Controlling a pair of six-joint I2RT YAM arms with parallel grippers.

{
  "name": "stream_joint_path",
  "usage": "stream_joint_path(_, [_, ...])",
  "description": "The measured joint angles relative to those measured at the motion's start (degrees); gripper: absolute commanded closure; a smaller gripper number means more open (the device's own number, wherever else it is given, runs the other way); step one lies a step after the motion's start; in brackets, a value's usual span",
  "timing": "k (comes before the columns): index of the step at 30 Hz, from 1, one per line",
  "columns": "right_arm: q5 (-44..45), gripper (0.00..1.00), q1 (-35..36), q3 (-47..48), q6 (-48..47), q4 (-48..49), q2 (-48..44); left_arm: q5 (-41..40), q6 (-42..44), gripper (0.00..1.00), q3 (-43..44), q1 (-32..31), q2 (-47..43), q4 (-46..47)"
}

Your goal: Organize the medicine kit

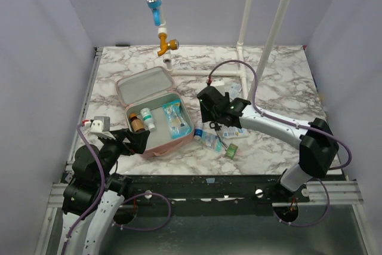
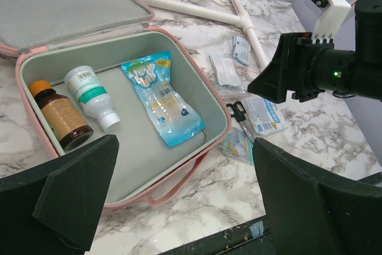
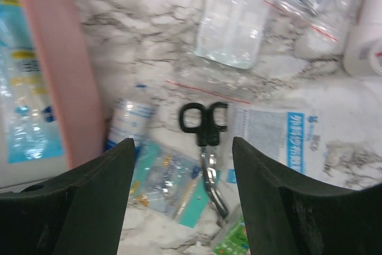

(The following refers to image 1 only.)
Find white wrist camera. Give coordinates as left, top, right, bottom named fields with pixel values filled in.
left=82, top=116, right=114, bottom=139
left=207, top=78, right=225, bottom=94

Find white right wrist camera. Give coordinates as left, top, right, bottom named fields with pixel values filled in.
left=207, top=78, right=225, bottom=94

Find clear bottle green label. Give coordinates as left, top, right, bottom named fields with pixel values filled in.
left=140, top=108, right=156, bottom=131

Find small white blue bottle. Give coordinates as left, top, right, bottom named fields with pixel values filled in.
left=194, top=128, right=203, bottom=140

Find small blue white sachet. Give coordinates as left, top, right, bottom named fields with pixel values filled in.
left=228, top=83, right=242, bottom=100

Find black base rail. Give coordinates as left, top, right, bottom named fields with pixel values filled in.
left=118, top=175, right=309, bottom=217

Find amber bottle orange cap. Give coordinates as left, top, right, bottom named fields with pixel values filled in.
left=129, top=113, right=145, bottom=133

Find small green medicine box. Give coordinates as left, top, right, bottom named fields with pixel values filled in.
left=225, top=143, right=238, bottom=159

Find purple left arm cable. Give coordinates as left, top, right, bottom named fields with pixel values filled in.
left=64, top=122, right=172, bottom=255

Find white blue gauze packet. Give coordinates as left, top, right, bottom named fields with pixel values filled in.
left=222, top=126, right=248, bottom=139

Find white PVC pipe frame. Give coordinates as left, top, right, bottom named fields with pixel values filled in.
left=156, top=0, right=290, bottom=99

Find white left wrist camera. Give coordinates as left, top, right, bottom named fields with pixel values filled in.
left=82, top=116, right=114, bottom=139

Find metal scissors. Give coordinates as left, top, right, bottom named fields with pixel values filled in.
left=209, top=121, right=228, bottom=152

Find blue valve handle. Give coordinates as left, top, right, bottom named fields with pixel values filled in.
left=146, top=0, right=162, bottom=26

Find pink medicine kit case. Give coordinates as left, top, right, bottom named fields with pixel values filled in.
left=115, top=67, right=195, bottom=159

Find clear blue bandage packet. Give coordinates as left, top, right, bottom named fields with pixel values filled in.
left=200, top=131, right=222, bottom=153

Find orange brass faucet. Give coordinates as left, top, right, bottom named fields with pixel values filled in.
left=157, top=33, right=179, bottom=56

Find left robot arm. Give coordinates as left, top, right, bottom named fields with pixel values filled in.
left=57, top=127, right=150, bottom=254

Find blue cotton swab packet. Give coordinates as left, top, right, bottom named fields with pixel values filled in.
left=162, top=100, right=191, bottom=139

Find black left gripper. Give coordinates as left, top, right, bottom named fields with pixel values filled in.
left=96, top=128, right=150, bottom=183

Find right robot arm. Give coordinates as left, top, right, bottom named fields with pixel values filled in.
left=197, top=86, right=339, bottom=202

